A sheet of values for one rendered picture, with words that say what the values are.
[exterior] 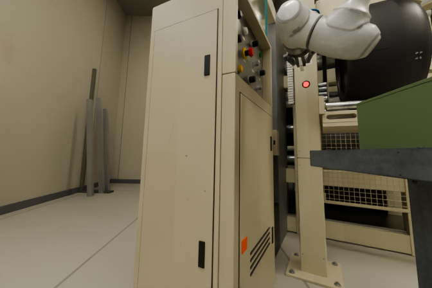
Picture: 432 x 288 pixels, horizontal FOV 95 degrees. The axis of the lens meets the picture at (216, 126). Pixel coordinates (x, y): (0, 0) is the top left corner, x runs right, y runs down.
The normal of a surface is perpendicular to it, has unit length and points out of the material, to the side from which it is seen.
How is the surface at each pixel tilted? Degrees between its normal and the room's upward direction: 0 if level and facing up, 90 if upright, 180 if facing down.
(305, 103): 90
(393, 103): 90
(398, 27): 87
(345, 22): 100
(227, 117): 90
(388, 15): 72
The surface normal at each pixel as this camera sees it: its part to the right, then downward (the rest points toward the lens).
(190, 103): -0.47, -0.13
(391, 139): -1.00, -0.02
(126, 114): 0.00, -0.14
